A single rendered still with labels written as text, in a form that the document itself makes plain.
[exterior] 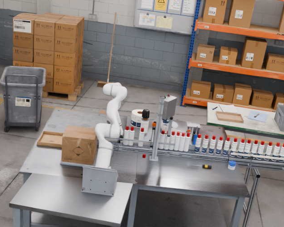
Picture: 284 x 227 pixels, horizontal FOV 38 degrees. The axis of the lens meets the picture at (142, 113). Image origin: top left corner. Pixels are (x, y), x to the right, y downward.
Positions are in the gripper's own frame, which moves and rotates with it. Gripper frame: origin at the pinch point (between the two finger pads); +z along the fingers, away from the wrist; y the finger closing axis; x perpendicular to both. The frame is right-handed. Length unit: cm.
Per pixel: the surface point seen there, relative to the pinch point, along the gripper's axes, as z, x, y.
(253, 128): 69, -149, 96
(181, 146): 22, -58, -3
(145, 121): -2.9, -26.1, 23.8
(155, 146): 9.0, -33.9, -15.8
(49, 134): -16, 77, 13
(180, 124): 29, -61, 65
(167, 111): -25, -54, -16
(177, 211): 91, -39, -15
